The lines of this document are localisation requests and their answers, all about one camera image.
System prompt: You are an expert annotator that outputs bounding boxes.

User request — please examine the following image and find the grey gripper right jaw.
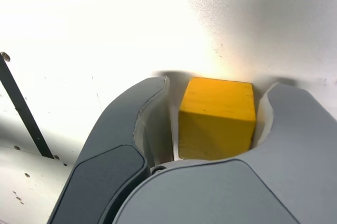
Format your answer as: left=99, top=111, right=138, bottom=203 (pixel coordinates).
left=113, top=81, right=337, bottom=224

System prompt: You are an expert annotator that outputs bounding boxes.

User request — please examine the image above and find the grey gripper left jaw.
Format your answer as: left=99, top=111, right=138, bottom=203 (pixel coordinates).
left=48, top=75, right=175, bottom=224

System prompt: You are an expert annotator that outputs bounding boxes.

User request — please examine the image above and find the yellow cube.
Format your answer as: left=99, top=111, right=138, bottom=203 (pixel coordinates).
left=178, top=76, right=257, bottom=161

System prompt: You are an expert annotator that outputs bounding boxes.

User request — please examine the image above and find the black tape strip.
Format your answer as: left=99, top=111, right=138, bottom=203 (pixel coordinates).
left=0, top=51, right=55, bottom=159

